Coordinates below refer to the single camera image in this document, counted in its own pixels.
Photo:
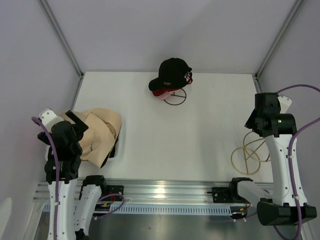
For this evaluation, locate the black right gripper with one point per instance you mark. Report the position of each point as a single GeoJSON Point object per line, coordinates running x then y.
{"type": "Point", "coordinates": [250, 123]}

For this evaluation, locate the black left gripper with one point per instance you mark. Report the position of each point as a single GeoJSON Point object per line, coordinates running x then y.
{"type": "Point", "coordinates": [79, 126]}

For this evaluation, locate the gold wire hat stand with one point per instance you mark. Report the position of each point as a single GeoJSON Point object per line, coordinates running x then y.
{"type": "Point", "coordinates": [249, 150]}

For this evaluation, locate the black wire hat stand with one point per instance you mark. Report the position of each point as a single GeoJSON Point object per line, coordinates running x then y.
{"type": "Point", "coordinates": [176, 98]}

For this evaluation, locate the red baseball cap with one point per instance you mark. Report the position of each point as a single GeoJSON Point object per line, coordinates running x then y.
{"type": "Point", "coordinates": [164, 93]}

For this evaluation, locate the black sport baseball cap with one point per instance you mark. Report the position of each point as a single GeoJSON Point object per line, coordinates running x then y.
{"type": "Point", "coordinates": [173, 73]}

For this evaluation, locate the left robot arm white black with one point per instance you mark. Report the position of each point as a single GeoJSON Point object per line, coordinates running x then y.
{"type": "Point", "coordinates": [62, 170]}

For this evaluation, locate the beige bucket hat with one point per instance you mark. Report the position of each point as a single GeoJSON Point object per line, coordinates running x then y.
{"type": "Point", "coordinates": [99, 139]}

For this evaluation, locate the white plastic bin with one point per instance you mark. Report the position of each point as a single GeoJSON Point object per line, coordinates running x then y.
{"type": "Point", "coordinates": [116, 151]}

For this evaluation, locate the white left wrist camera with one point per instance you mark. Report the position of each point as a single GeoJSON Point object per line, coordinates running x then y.
{"type": "Point", "coordinates": [49, 118]}

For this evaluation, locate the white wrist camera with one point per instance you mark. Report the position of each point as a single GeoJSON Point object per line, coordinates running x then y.
{"type": "Point", "coordinates": [285, 103]}
{"type": "Point", "coordinates": [49, 118]}

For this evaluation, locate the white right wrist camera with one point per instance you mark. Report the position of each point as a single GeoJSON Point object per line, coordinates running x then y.
{"type": "Point", "coordinates": [285, 103]}

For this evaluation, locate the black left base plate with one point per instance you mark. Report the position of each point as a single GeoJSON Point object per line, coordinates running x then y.
{"type": "Point", "coordinates": [112, 190]}

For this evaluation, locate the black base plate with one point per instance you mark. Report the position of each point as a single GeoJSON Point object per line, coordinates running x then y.
{"type": "Point", "coordinates": [226, 195]}
{"type": "Point", "coordinates": [112, 190]}

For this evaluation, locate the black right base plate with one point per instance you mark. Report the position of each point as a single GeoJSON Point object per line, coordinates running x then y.
{"type": "Point", "coordinates": [226, 195]}

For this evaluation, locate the aluminium mounting rail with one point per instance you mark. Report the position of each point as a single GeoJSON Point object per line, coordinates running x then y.
{"type": "Point", "coordinates": [156, 192]}

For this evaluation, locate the white slotted cable duct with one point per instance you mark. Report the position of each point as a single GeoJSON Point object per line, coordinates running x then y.
{"type": "Point", "coordinates": [152, 209]}

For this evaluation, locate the left aluminium frame post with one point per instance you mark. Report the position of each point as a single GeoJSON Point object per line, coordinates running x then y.
{"type": "Point", "coordinates": [49, 14]}

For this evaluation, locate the aluminium frame post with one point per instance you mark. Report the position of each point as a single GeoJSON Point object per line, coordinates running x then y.
{"type": "Point", "coordinates": [285, 26]}
{"type": "Point", "coordinates": [49, 14]}

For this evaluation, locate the right aluminium frame post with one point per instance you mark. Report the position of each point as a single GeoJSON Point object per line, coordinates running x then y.
{"type": "Point", "coordinates": [285, 26]}

